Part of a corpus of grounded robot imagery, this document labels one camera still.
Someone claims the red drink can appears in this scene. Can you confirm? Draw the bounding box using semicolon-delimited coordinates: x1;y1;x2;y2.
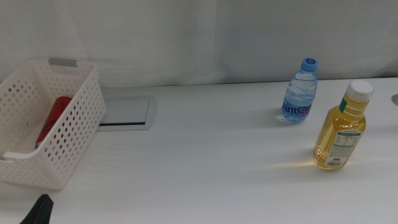
34;96;73;149

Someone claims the clear water bottle blue cap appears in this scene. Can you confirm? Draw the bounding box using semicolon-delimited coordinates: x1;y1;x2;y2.
281;57;318;124

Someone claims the yellow tea bottle white cap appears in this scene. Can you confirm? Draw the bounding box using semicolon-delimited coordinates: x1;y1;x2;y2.
313;79;375;170

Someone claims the white perforated plastic basket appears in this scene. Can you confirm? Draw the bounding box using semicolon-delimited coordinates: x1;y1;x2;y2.
0;57;107;190

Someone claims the white backdrop curtain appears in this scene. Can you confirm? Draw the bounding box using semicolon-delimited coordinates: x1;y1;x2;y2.
0;0;398;88

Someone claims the silver rectangular cable flap cover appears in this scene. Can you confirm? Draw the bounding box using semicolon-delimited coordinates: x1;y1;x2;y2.
96;95;157;131

